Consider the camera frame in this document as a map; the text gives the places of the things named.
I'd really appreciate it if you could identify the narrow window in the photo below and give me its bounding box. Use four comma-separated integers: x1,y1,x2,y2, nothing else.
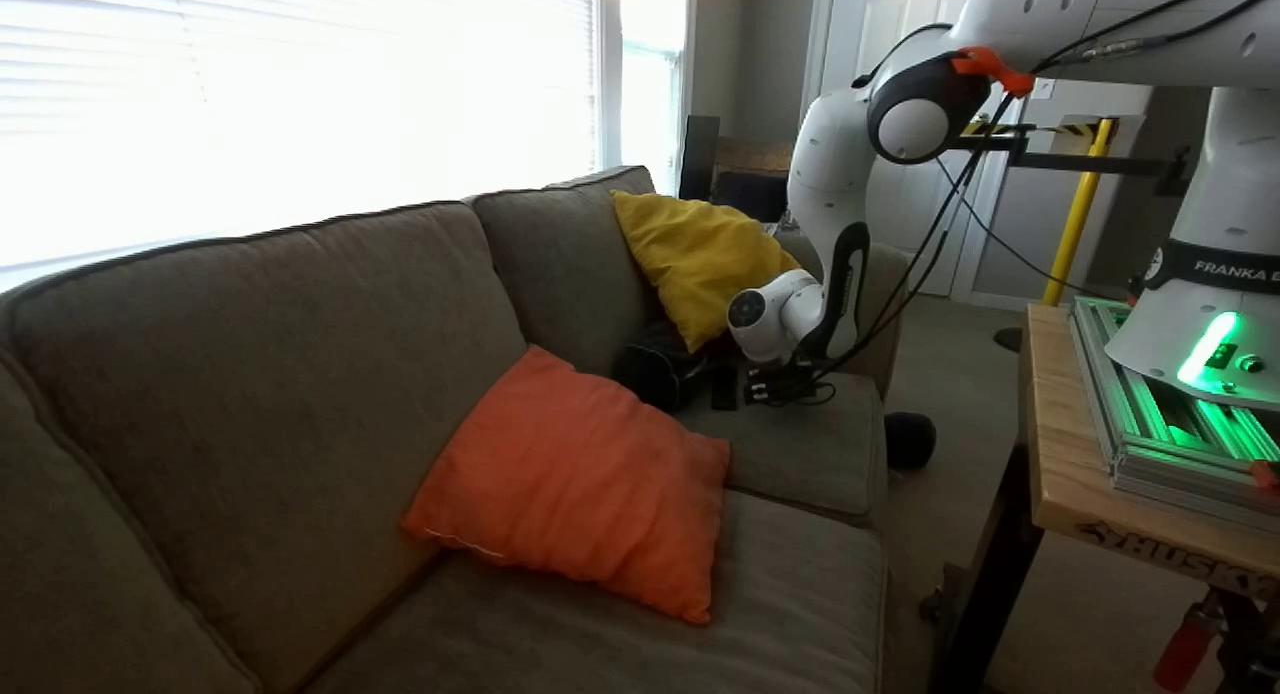
618,0,691,193

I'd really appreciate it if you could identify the orange pillow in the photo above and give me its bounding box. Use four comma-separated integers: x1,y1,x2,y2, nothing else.
401,345,732,626

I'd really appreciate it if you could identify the black round object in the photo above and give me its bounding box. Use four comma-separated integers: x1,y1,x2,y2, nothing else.
884,411,939,473

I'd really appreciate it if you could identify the grey-brown fabric sofa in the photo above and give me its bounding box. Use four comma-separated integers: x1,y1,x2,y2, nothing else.
0,164,913,694

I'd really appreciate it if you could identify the window with white blinds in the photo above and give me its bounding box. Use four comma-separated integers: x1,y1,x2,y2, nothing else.
0,0,601,287

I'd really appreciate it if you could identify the black bag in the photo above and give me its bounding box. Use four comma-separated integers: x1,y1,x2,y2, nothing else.
612,318,713,413

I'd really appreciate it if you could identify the white door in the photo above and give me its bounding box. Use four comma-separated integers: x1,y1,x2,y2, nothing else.
806,0,1005,301

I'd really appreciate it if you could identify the yellow pillow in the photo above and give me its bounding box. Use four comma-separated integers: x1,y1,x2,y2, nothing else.
611,190,802,354

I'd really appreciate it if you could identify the yellow pole stand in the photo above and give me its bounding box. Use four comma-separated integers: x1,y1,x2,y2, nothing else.
960,117,1118,353

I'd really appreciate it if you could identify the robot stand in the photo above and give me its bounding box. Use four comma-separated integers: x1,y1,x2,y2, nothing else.
928,296,1280,694

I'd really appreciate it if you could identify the red clamp handle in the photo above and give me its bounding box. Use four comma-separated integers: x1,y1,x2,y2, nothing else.
1153,592,1228,691

